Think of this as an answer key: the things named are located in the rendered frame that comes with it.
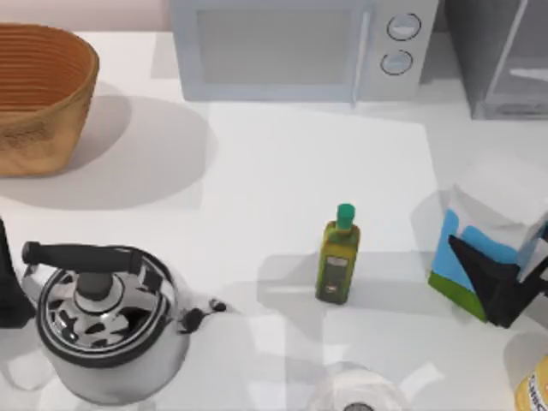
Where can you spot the blue white green carton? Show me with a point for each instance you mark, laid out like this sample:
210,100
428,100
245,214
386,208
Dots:
492,201

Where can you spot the yellow can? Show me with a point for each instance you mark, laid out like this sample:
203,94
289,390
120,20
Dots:
534,389

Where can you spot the green bottle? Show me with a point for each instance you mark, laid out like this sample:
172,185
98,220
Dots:
336,261

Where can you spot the grey cabinet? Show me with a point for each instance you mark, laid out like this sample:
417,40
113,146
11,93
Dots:
484,51

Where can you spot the round microwave knob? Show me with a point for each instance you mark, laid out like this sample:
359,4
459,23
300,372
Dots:
403,26
397,62

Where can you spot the pale microwave oven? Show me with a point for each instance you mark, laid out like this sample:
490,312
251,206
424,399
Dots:
428,25

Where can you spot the microwave oven door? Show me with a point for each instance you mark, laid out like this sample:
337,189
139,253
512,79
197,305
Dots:
274,47

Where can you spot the brown woven basket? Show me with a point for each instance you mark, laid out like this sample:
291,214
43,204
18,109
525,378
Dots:
47,128

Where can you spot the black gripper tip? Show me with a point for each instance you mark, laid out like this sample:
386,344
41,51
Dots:
10,282

